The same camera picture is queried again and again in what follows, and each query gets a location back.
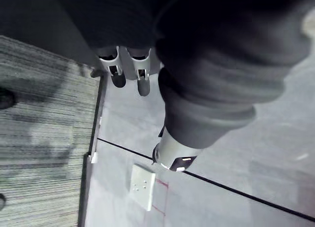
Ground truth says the grey baseboard strip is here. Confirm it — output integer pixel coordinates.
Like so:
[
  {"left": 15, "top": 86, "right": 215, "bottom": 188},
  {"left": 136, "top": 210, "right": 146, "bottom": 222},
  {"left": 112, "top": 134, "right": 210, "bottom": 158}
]
[{"left": 77, "top": 68, "right": 107, "bottom": 227}]

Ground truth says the dark rounded object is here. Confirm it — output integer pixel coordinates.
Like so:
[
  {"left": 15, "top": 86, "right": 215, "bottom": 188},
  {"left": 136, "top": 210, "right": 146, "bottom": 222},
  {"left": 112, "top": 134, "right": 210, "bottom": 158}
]
[{"left": 0, "top": 87, "right": 16, "bottom": 110}]

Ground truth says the robot left five-finger hand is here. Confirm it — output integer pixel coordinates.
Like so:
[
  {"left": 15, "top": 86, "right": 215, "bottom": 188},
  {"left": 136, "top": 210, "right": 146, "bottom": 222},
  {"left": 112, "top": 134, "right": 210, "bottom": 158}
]
[{"left": 53, "top": 0, "right": 315, "bottom": 173}]

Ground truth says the white wall socket plate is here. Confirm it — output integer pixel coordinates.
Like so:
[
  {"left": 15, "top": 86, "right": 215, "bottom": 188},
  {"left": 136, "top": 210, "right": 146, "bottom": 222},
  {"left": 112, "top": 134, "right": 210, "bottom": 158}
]
[{"left": 129, "top": 163, "right": 157, "bottom": 212}]

